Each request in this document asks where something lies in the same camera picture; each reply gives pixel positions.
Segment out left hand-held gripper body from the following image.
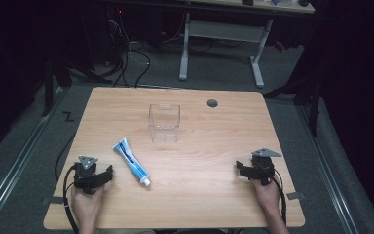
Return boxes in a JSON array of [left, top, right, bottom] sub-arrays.
[[73, 155, 106, 196]]

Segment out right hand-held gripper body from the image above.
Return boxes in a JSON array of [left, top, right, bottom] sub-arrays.
[[248, 148, 277, 187]]

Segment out blue and white toothpaste tube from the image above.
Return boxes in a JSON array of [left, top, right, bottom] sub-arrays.
[[111, 136, 152, 187]]

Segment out clear plastic container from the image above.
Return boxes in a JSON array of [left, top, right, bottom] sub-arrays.
[[147, 103, 181, 144]]

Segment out person's right hand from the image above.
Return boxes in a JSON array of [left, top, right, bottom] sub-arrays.
[[250, 176, 282, 213]]

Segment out person's left hand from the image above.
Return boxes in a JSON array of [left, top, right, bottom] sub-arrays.
[[70, 182, 106, 225]]

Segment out grey tape strip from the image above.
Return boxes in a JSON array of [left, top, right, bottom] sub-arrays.
[[41, 195, 65, 206], [285, 191, 306, 201]]

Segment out black floor tape mark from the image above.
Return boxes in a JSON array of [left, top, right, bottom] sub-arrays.
[[61, 110, 76, 123]]

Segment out black metal stand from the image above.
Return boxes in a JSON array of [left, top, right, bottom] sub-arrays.
[[41, 57, 113, 117], [262, 62, 324, 138]]

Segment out white-framed background desk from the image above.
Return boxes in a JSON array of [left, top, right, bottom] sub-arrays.
[[177, 0, 317, 90]]

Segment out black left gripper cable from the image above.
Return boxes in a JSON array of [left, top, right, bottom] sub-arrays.
[[61, 163, 80, 234]]

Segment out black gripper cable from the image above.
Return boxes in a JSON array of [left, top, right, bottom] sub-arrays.
[[61, 163, 80, 234], [271, 175, 288, 226]]

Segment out black cable beside table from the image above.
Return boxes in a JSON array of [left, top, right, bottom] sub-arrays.
[[54, 132, 78, 182]]

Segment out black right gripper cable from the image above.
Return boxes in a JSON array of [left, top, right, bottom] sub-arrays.
[[271, 175, 288, 226]]

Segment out metal floor rail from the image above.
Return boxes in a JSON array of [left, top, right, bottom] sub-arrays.
[[0, 87, 66, 230], [295, 104, 360, 234]]

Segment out bundle of floor cables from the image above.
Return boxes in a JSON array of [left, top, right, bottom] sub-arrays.
[[105, 8, 152, 90]]

